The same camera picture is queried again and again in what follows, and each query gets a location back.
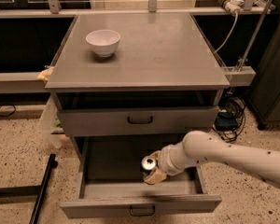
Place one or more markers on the dark cabinet on right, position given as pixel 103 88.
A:
pixel 264 96

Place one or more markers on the grey drawer cabinet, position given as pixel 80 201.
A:
pixel 162 61

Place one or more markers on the open grey middle drawer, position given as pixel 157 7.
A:
pixel 110 181

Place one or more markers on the white power strip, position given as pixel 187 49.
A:
pixel 231 6

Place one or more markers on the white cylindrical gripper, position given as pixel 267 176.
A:
pixel 165 162

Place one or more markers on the white ceramic bowl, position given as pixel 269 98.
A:
pixel 103 42

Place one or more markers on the grey upper drawer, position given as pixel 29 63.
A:
pixel 132 121

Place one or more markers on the black floor stand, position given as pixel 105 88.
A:
pixel 15 194

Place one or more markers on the grey metal rail frame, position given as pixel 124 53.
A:
pixel 30 30

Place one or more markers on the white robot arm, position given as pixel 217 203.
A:
pixel 198 148

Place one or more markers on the clear plastic bag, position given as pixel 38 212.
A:
pixel 48 126

